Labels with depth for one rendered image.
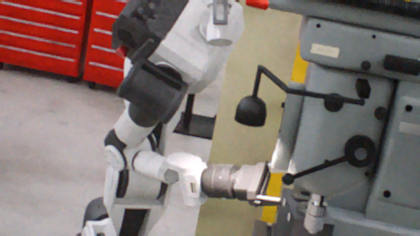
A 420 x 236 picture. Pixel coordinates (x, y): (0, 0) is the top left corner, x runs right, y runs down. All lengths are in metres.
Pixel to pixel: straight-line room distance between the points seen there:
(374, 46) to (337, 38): 0.08
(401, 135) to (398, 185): 0.12
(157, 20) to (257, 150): 1.76
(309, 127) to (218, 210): 2.10
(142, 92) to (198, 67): 0.17
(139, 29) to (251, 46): 1.57
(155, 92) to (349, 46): 0.54
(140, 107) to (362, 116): 0.58
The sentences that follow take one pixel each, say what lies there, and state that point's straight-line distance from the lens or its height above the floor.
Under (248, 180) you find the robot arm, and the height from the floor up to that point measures 1.26.
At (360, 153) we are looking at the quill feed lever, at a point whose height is 1.46.
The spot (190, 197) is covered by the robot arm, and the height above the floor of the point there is 1.17.
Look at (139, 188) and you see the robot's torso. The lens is 2.50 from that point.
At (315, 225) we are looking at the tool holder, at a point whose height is 1.22.
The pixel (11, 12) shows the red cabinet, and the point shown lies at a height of 0.51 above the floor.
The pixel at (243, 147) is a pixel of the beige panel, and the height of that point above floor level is 0.76.
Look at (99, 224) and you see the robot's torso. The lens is 2.86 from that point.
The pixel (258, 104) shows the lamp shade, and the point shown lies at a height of 1.50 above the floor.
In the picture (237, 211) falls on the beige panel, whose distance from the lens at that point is 3.85.
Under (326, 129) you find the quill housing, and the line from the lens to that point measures 1.78.
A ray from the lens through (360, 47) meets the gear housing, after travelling 1.72.
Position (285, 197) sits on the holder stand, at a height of 1.10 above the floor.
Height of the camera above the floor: 2.01
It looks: 16 degrees down
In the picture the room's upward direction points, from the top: 12 degrees clockwise
